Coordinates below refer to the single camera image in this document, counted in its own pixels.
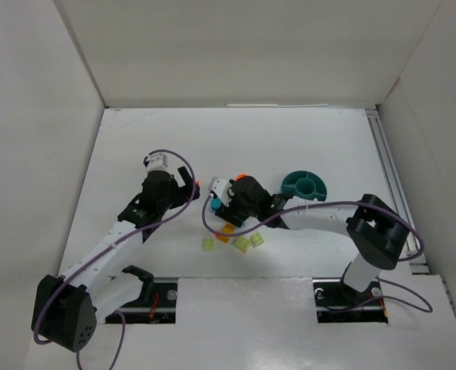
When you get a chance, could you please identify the teal rounded lego piece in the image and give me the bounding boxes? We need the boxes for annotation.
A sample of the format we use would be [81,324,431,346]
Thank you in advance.
[210,198,222,213]

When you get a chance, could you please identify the teal round divided container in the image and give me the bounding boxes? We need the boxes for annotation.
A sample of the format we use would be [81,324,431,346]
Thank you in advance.
[280,170,328,201]

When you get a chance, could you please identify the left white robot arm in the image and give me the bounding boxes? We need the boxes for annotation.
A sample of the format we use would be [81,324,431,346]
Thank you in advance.
[31,164,200,353]

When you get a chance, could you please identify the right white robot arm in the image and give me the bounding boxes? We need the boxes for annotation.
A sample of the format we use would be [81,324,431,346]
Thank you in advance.
[208,176,410,293]

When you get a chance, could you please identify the orange yellow long brick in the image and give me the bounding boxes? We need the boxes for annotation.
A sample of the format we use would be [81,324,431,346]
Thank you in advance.
[215,223,236,244]

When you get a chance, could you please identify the light green brick right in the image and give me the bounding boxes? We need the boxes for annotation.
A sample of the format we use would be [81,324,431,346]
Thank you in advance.
[249,232,265,247]

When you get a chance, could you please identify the light green sloped brick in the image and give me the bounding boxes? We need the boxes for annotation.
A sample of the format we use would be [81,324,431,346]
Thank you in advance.
[233,236,252,253]

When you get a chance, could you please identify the light green brick left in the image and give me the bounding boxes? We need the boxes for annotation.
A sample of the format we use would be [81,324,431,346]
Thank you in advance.
[201,238,216,251]

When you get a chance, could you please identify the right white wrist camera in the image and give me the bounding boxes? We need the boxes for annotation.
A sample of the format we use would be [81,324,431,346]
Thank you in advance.
[208,177,234,207]

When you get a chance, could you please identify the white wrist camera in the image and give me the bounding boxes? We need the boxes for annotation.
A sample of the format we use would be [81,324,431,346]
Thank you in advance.
[143,152,169,173]
[208,177,234,207]

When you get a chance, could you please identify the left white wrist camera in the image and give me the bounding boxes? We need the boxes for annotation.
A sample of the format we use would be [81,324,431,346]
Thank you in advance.
[143,152,169,173]

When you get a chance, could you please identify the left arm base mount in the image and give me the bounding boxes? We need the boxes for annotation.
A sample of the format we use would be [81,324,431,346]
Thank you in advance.
[118,266,178,325]

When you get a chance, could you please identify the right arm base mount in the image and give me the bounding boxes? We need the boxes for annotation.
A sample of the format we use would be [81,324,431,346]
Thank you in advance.
[312,277,388,324]

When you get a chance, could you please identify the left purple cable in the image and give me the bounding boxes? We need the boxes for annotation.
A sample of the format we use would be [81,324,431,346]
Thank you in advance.
[32,149,197,370]

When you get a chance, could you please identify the purple cable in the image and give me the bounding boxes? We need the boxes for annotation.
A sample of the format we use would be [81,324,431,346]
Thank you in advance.
[32,149,197,370]
[202,194,433,314]

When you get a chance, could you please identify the aluminium rail right edge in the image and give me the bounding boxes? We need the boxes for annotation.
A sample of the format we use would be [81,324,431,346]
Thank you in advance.
[365,107,431,275]

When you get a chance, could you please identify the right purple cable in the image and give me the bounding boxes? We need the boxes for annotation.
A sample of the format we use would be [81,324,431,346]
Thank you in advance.
[202,194,433,314]

